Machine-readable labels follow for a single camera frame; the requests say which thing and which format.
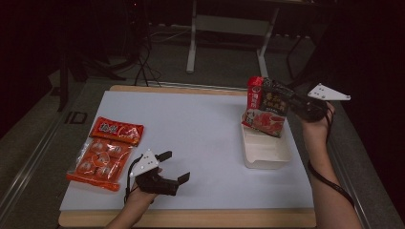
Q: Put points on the clear orange candy packet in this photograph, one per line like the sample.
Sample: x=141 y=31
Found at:
x=97 y=157

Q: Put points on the person's left hand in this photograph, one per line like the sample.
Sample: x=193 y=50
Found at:
x=141 y=198

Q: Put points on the person's right hand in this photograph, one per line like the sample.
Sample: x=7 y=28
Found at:
x=316 y=130

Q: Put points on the black floor bracket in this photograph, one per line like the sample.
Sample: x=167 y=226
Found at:
x=75 y=117

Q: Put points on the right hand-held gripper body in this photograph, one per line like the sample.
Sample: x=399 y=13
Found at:
x=328 y=93

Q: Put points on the white table mat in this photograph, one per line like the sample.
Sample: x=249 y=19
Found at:
x=197 y=127

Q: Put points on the red and black food packet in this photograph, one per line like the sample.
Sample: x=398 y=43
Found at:
x=266 y=120

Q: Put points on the red orange snack packet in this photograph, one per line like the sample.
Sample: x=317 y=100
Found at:
x=116 y=130

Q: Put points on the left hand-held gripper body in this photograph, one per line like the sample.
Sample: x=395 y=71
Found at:
x=144 y=165

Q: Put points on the black stand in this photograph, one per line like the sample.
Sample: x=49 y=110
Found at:
x=299 y=79
x=65 y=82

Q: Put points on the white divided food tray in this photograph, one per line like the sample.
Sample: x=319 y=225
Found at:
x=264 y=151

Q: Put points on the white metal stand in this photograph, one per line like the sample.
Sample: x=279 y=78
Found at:
x=229 y=25

